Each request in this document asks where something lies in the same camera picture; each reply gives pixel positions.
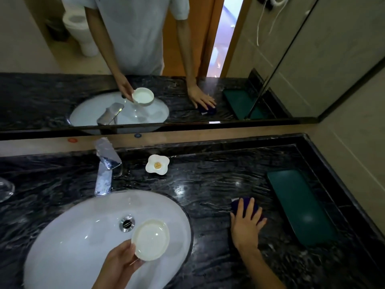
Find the person's left hand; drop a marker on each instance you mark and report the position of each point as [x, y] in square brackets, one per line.
[115, 267]

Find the person's left thumb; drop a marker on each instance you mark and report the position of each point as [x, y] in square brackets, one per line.
[127, 248]

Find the white flower-shaped soap dish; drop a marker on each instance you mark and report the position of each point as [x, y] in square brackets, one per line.
[157, 164]

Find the chrome faucet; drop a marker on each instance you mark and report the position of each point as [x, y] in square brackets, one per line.
[103, 177]

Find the white oval sink basin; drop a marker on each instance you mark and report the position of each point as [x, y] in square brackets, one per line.
[75, 243]

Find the person's right middle finger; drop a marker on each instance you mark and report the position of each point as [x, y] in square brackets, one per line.
[250, 207]

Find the person's right hand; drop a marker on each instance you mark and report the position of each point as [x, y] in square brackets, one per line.
[245, 230]

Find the chrome sink drain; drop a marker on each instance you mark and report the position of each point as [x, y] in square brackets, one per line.
[127, 224]

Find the dark green rectangular tray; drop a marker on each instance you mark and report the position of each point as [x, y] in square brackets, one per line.
[300, 204]

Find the clear glass object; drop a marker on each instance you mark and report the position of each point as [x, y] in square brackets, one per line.
[5, 189]

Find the person's right forearm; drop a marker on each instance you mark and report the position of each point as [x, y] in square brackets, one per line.
[261, 269]

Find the white round dish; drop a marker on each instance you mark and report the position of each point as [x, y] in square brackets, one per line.
[150, 239]

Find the purple cleaning sponge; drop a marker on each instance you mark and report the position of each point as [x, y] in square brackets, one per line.
[234, 204]

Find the person's right little finger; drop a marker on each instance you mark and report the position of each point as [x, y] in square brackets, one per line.
[262, 224]

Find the large wall mirror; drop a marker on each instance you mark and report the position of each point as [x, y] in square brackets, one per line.
[300, 57]

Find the person's right thumb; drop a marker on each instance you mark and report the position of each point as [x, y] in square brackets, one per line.
[232, 219]

